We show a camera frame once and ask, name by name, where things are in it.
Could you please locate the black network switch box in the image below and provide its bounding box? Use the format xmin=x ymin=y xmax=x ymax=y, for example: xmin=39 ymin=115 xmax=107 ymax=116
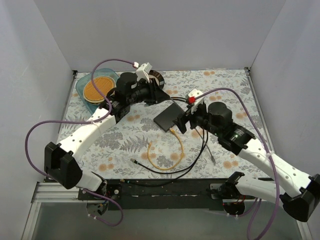
xmin=153 ymin=103 xmax=184 ymax=133

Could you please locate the yellow ethernet cable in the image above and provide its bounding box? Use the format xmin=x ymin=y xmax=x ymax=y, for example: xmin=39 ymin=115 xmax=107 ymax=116
xmin=147 ymin=127 xmax=186 ymax=171

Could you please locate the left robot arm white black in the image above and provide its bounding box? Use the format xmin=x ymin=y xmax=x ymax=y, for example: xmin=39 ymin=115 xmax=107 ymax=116
xmin=44 ymin=70 xmax=170 ymax=200

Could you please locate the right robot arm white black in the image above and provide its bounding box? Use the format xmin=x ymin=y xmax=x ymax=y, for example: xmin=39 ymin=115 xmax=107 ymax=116
xmin=173 ymin=102 xmax=320 ymax=222

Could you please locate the dark rimmed ceramic plate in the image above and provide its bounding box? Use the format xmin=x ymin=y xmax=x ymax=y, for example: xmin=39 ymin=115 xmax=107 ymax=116
xmin=148 ymin=70 xmax=165 ymax=89

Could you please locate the orange woven round plate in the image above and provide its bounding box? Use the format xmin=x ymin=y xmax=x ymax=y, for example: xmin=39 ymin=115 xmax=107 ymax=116
xmin=82 ymin=76 xmax=117 ymax=104

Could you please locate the floral tablecloth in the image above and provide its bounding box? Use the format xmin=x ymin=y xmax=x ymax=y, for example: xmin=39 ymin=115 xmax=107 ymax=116
xmin=48 ymin=69 xmax=280 ymax=180

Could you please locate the blue plastic tray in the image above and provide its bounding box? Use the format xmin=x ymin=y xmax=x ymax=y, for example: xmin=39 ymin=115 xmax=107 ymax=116
xmin=75 ymin=68 xmax=120 ymax=114

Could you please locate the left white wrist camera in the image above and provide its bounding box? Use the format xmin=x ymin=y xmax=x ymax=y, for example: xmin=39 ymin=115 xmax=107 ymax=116
xmin=135 ymin=62 xmax=152 ymax=83

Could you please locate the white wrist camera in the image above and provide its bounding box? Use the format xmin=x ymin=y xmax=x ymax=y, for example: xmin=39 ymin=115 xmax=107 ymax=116
xmin=187 ymin=88 xmax=204 ymax=114
xmin=135 ymin=62 xmax=152 ymax=83

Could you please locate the black cable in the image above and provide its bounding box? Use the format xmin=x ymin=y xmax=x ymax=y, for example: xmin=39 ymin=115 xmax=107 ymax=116
xmin=130 ymin=96 xmax=210 ymax=181

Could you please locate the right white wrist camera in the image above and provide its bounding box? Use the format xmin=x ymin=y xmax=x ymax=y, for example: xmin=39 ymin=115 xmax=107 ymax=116
xmin=187 ymin=88 xmax=204 ymax=114

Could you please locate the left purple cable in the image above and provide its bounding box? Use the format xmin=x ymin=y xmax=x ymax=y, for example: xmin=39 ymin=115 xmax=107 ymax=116
xmin=24 ymin=58 xmax=140 ymax=227

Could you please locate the purple cable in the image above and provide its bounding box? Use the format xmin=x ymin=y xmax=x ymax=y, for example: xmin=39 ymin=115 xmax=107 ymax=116
xmin=199 ymin=87 xmax=280 ymax=240
xmin=24 ymin=58 xmax=140 ymax=227

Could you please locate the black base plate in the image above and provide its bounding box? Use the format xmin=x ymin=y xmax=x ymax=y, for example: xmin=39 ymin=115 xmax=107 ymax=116
xmin=77 ymin=177 xmax=253 ymax=211

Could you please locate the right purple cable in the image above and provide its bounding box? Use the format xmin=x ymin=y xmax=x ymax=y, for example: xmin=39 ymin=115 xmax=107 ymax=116
xmin=199 ymin=87 xmax=280 ymax=240

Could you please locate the aluminium frame rail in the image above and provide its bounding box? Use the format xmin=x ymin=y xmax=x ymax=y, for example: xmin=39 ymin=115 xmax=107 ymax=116
xmin=31 ymin=182 xmax=88 ymax=204

